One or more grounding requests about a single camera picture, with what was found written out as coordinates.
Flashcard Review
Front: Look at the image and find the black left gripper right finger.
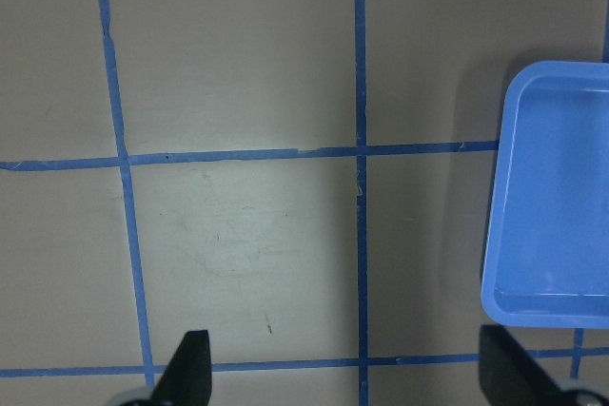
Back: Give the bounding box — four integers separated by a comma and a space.
478, 324, 562, 406

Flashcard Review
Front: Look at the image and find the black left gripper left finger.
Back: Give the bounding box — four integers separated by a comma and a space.
150, 330, 210, 406

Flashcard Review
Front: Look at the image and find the blue plastic tray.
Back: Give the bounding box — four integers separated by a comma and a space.
481, 61, 608, 329

